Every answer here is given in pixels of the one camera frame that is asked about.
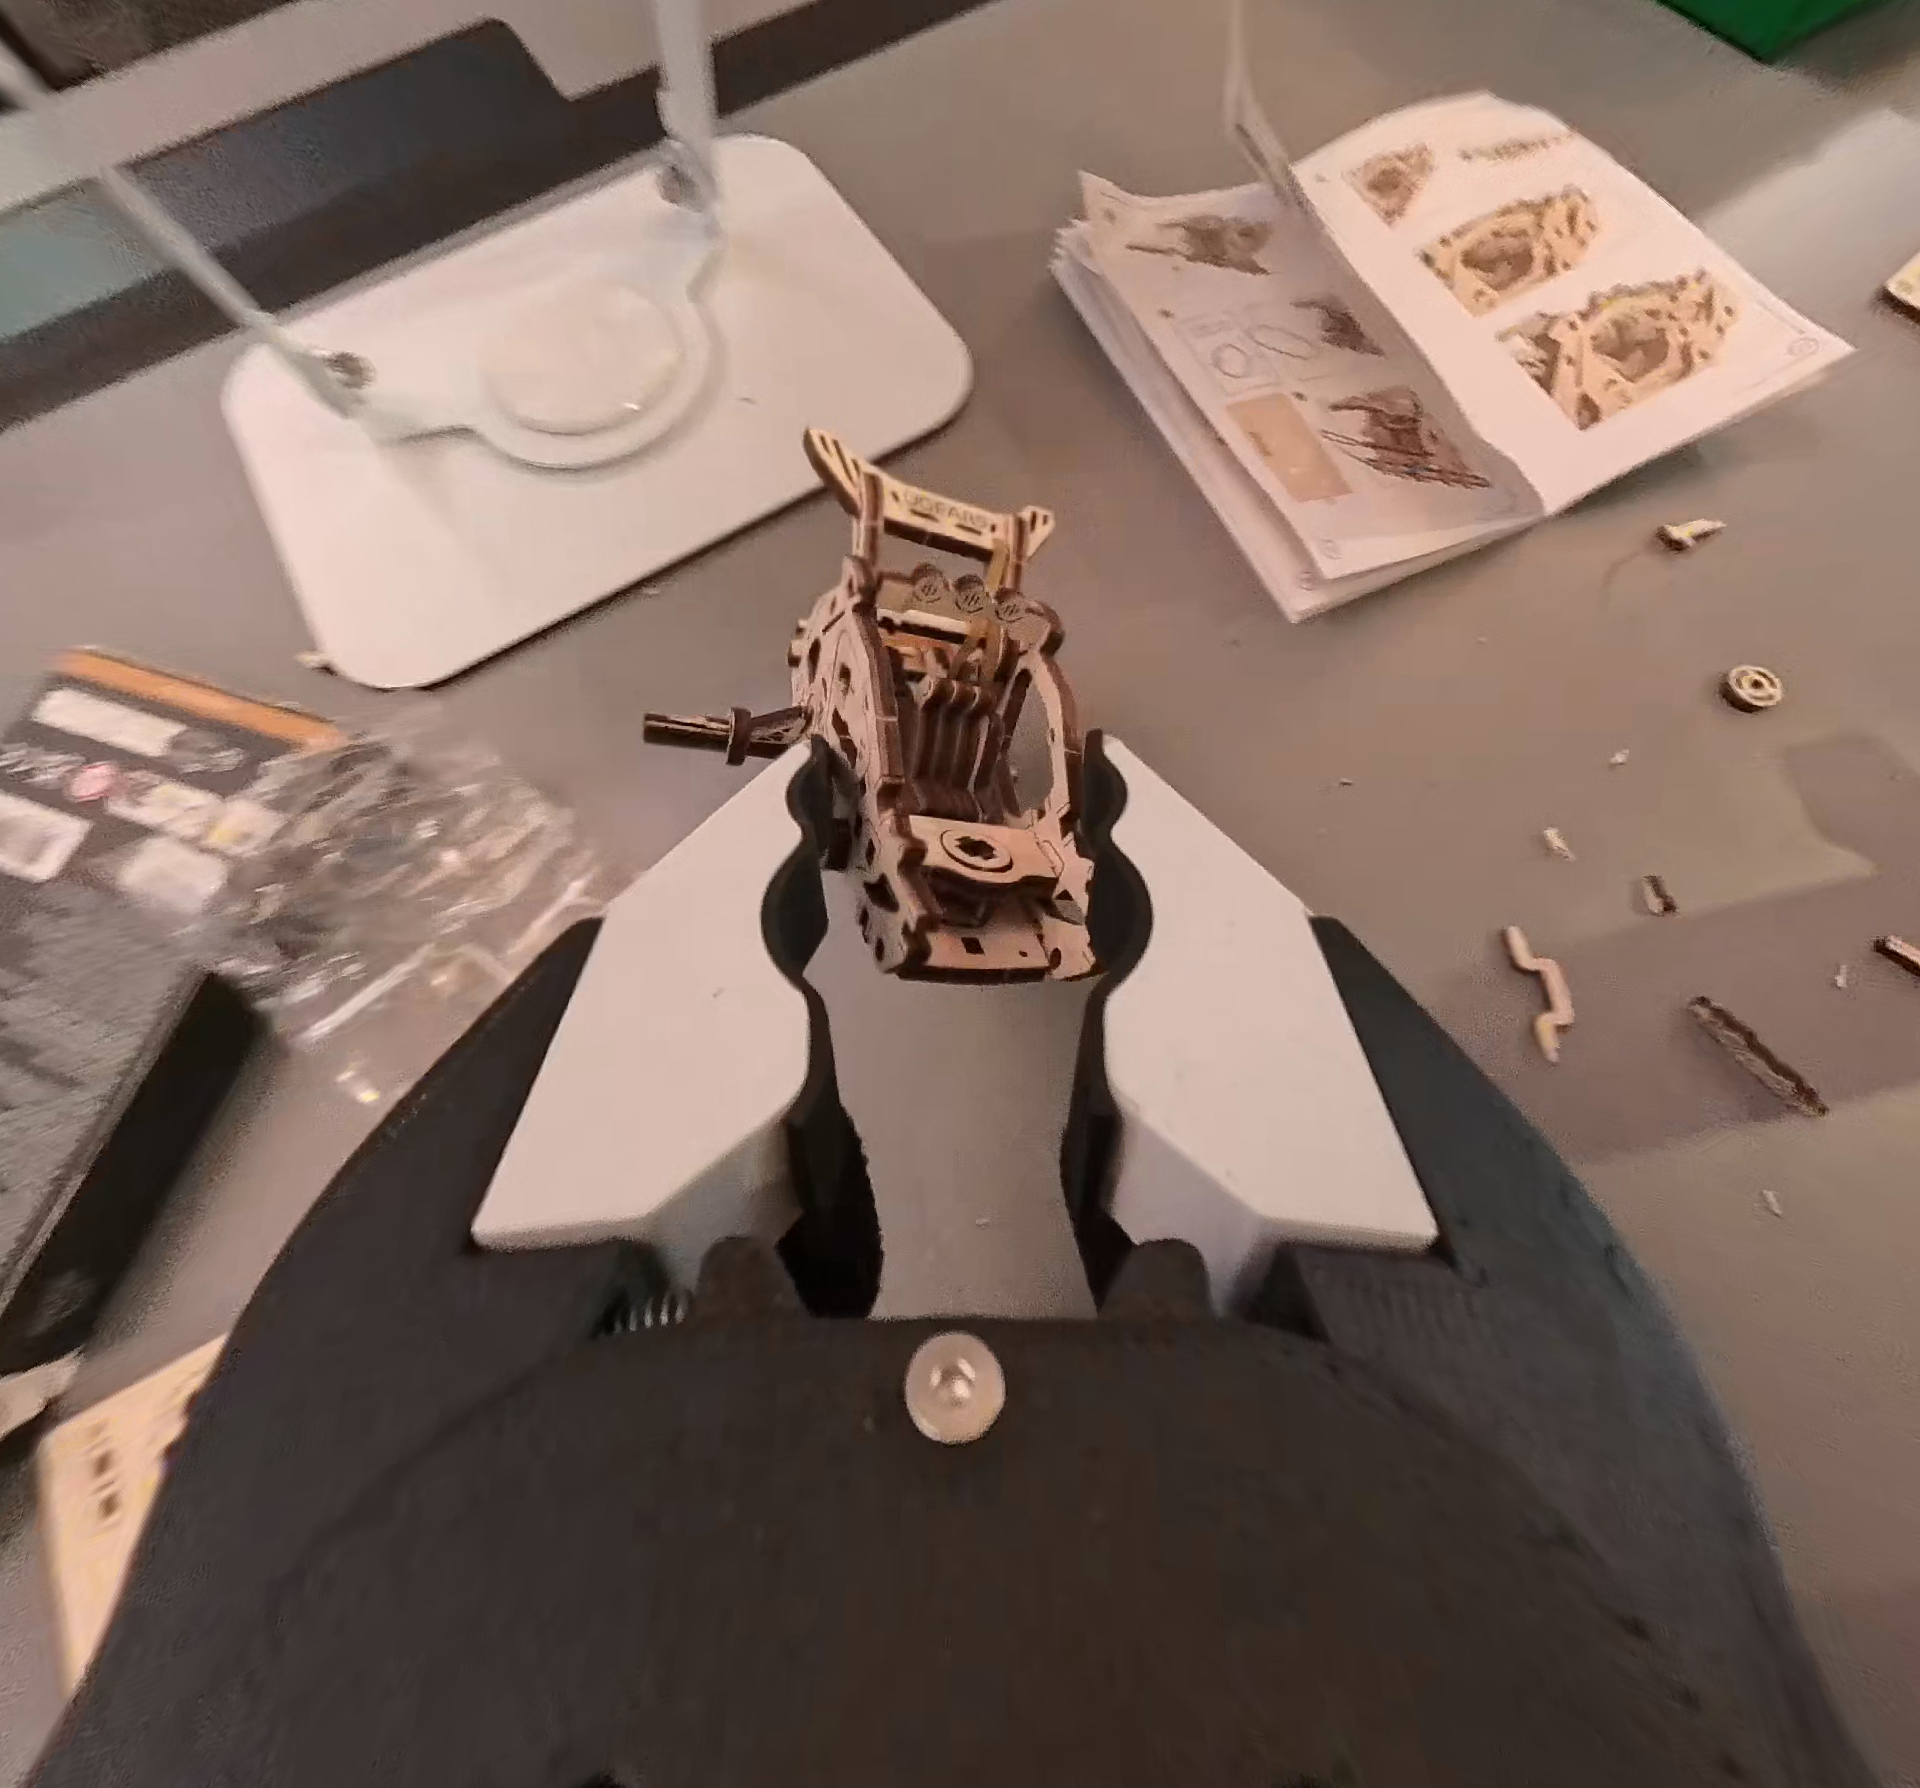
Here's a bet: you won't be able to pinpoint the zigzag wooden part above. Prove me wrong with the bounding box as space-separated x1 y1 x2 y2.
1503 923 1580 1067

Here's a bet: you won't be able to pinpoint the black kit box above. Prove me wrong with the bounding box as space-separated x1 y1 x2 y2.
0 644 361 1377

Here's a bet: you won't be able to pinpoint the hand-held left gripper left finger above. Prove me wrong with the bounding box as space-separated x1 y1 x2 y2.
469 743 878 1322

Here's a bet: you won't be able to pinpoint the wooden model vehicle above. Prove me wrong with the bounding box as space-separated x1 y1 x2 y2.
640 428 1113 990

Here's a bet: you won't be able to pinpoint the small open instruction booklet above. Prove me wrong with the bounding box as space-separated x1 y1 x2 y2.
1049 90 1856 625

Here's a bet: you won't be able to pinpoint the wooden track chain part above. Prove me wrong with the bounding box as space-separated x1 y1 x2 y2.
1686 994 1832 1122

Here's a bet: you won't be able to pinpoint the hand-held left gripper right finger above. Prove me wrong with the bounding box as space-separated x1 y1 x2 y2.
1068 736 1441 1318

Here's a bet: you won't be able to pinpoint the wooden sheet gear cutouts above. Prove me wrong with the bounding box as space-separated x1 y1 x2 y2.
31 1336 229 1692

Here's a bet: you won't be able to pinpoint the clear plastic bag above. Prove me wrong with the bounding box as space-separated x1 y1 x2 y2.
218 714 623 1064

